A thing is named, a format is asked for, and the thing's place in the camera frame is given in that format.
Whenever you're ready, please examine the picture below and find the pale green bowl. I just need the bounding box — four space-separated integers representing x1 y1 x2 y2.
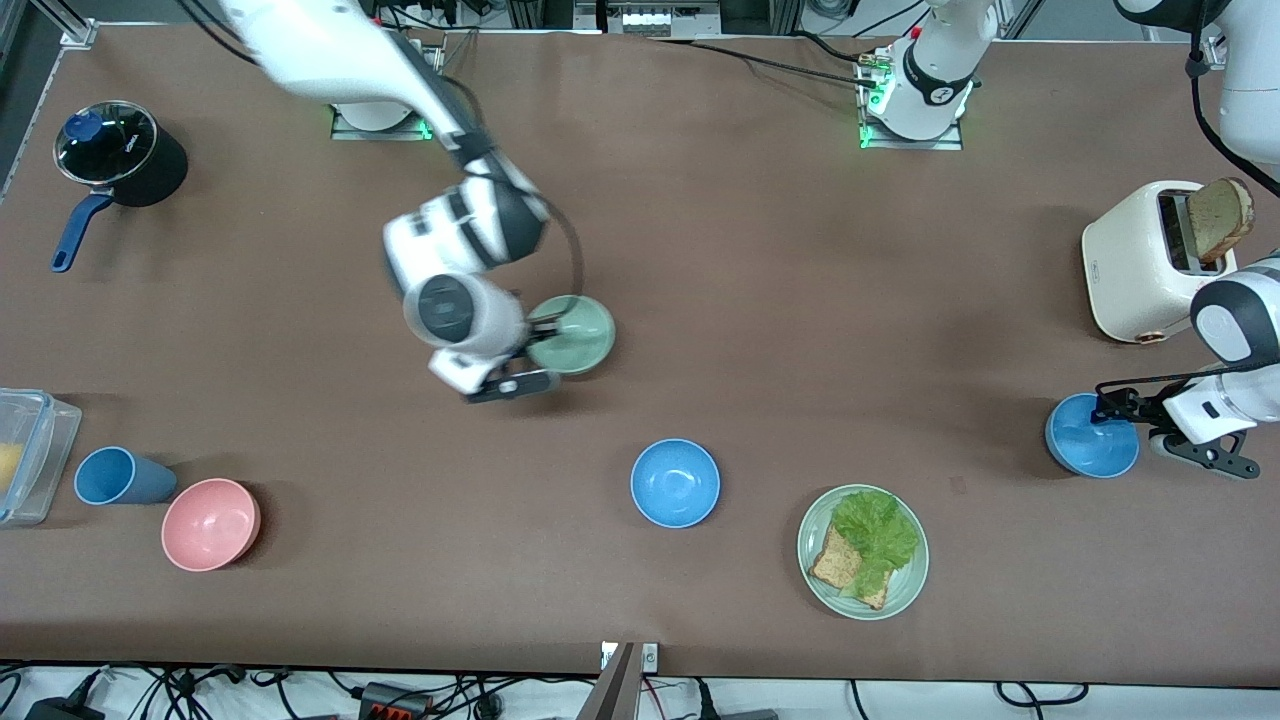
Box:
527 295 616 377

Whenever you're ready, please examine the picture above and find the blue bowl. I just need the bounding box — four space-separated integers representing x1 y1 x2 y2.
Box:
1045 393 1140 479
630 438 721 529

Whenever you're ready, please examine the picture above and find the pink bowl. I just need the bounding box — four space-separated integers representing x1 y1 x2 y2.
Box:
161 478 262 573

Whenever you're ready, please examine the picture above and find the cream white toaster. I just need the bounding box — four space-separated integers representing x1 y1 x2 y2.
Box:
1082 180 1241 345

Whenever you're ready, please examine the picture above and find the brown bread slice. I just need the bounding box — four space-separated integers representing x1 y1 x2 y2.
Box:
1187 177 1255 264

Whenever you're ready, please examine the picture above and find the green lettuce leaf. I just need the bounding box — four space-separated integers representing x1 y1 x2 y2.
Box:
832 490 921 601

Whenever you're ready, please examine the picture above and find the pale green plate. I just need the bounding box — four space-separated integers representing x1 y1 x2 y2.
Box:
797 484 930 621

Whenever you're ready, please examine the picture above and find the brown toast slice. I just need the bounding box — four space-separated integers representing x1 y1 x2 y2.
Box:
808 523 889 611

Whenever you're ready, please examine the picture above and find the metal control box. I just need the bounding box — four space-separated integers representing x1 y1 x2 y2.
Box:
575 0 721 36

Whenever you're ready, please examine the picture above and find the black orange power strip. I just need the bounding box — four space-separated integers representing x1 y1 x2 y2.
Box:
358 682 433 720

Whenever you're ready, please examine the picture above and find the grey metal pole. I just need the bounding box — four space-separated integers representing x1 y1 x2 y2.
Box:
575 643 641 720

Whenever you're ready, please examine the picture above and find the blue cup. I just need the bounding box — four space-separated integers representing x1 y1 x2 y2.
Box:
74 446 178 506

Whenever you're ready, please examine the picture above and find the glass lid blue knob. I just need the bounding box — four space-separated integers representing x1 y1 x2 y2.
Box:
55 100 159 187

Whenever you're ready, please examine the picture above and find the clear plastic container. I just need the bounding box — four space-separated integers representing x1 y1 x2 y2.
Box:
0 388 83 528

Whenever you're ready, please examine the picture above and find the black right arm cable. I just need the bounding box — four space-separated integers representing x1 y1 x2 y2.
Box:
400 35 587 323

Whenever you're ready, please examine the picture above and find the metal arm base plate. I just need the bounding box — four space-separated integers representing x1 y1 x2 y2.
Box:
858 50 966 151
330 100 438 141

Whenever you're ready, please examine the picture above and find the black cable loop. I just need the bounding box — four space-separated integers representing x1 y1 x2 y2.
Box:
995 682 1088 707

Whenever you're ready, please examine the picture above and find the long black table cable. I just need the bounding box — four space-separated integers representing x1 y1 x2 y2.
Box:
650 38 881 89

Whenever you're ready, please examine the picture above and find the black pot blue handle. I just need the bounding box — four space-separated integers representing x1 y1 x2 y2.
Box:
50 100 189 273

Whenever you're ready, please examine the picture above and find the short black table cable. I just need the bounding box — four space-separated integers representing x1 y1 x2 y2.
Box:
795 32 873 63

